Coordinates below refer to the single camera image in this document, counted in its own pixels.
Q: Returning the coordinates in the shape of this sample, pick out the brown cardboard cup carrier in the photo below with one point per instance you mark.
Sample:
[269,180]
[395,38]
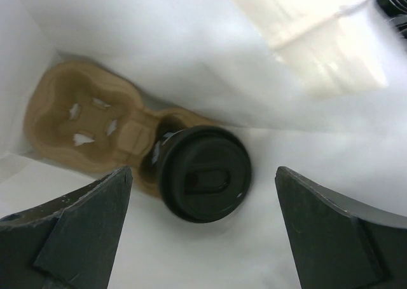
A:
[92,120]

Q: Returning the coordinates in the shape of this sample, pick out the light blue paper bag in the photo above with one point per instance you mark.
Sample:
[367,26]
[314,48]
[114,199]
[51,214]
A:
[204,55]

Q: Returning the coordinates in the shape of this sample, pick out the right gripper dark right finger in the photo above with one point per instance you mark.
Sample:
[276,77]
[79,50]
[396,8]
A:
[337,241]

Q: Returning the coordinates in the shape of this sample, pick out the black cup lid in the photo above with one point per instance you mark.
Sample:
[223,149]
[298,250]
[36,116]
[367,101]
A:
[204,174]

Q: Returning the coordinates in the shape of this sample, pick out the black coffee cup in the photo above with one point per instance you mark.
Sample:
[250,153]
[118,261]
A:
[395,14]
[161,144]

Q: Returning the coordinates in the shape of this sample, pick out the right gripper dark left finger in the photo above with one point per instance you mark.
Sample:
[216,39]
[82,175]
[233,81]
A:
[70,241]

